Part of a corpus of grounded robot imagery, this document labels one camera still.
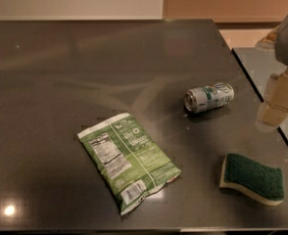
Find green and white sponge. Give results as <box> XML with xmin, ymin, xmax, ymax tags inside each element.
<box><xmin>219</xmin><ymin>154</ymin><xmax>284</xmax><ymax>206</ymax></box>

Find green snack bag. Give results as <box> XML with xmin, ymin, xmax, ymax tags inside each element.
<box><xmin>77</xmin><ymin>113</ymin><xmax>181</xmax><ymax>215</ymax></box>

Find silver green 7up can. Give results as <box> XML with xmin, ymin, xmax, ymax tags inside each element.
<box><xmin>184</xmin><ymin>82</ymin><xmax>234</xmax><ymax>114</ymax></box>

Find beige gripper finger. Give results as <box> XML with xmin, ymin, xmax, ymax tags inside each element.
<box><xmin>256</xmin><ymin>68</ymin><xmax>288</xmax><ymax>132</ymax></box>
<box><xmin>256</xmin><ymin>27</ymin><xmax>278</xmax><ymax>49</ymax></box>

